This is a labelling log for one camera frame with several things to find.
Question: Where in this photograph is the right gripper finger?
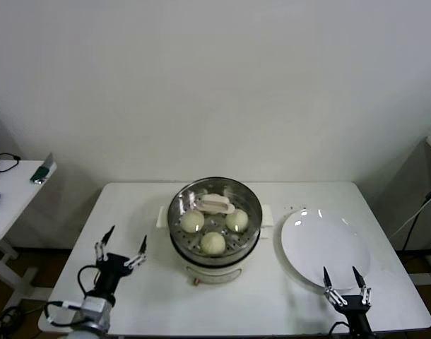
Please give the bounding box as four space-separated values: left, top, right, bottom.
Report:
322 266 347 307
352 266 373 306

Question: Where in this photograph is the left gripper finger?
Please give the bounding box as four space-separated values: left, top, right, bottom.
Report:
123 234 148 270
95 225 116 263

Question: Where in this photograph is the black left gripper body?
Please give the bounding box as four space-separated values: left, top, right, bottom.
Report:
96 252 132 296

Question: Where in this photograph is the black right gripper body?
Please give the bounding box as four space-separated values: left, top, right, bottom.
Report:
333 297 374 339

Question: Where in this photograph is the white steamed baozi bun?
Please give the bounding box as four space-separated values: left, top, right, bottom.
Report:
225 208 249 233
200 231 226 257
179 210 206 234

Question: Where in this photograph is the round glass lid beige handle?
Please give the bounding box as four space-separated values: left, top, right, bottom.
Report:
167 177 264 258

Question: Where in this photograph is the stainless steel steamer basket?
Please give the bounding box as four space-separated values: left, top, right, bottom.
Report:
158 177 275 264

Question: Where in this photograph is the silver left wrist block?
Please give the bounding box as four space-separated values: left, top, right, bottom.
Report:
83 293 117 330

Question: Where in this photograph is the round white plate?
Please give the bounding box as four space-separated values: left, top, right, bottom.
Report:
281 208 372 291

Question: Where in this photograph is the white electric cooker base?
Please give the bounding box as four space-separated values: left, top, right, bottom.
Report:
170 225 263 286

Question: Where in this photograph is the green circuit board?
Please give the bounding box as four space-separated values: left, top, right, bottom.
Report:
30 151 57 184

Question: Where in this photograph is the white side table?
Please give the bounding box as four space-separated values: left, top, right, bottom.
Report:
0 159 58 311

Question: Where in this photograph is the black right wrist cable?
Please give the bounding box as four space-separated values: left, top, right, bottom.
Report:
327 320 350 337

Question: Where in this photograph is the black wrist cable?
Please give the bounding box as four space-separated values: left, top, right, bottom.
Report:
76 265 102 296
327 320 350 337

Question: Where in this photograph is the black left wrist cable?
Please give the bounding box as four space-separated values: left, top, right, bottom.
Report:
76 265 102 296

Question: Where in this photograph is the black cable white plug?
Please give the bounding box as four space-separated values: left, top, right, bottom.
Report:
45 299 89 327

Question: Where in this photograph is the thin black hanging cable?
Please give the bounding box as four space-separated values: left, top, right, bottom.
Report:
406 211 422 250

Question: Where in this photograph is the thin white cable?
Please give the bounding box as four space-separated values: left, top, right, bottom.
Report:
391 197 431 238

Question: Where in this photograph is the black floor cable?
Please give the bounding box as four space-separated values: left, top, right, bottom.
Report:
0 271 43 336

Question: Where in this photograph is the black cable with plug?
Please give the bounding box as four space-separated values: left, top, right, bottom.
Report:
0 152 21 174

